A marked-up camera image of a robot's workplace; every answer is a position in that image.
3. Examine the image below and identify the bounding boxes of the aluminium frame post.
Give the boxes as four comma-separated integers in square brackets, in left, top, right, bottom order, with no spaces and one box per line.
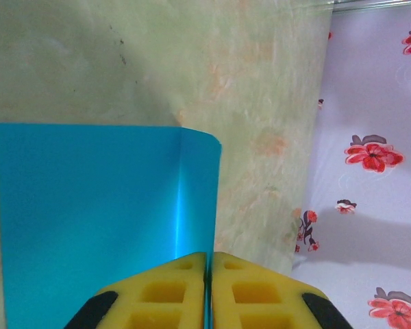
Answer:
[332,0,411,11]

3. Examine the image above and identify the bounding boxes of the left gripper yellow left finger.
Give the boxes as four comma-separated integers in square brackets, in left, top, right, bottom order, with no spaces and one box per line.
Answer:
[64,252,206,329]

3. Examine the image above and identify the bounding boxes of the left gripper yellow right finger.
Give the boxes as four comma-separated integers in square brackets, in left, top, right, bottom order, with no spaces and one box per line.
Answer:
[212,252,354,329]

